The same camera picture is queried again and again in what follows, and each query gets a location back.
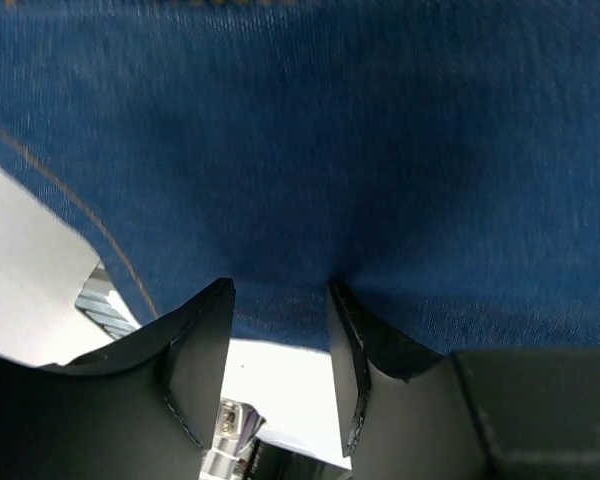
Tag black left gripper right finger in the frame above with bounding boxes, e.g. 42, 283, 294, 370
327, 281, 600, 479

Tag aluminium table edge rail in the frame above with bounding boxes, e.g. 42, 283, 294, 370
74, 262, 141, 341

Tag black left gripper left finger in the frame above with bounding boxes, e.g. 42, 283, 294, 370
0, 278, 235, 479

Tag dark blue denim trousers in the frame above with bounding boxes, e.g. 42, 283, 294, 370
0, 1, 600, 352

